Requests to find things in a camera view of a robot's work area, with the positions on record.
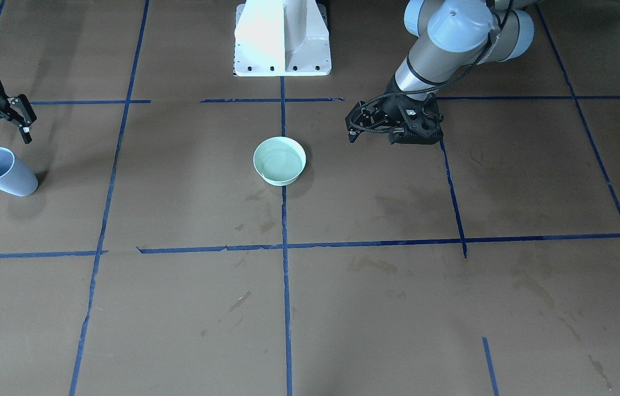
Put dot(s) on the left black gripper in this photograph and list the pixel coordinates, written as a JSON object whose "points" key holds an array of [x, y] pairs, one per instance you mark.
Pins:
{"points": [[395, 105]]}

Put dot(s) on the blue plastic cup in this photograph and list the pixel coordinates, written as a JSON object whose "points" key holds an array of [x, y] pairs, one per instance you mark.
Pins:
{"points": [[16, 178]]}

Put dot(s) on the light green bowl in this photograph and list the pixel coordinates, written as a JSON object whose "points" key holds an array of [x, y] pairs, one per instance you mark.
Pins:
{"points": [[279, 160]]}

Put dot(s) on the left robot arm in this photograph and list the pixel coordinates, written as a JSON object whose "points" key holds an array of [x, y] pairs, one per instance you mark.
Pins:
{"points": [[452, 36]]}

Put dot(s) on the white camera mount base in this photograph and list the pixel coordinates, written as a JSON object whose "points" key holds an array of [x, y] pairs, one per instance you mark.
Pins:
{"points": [[281, 38]]}

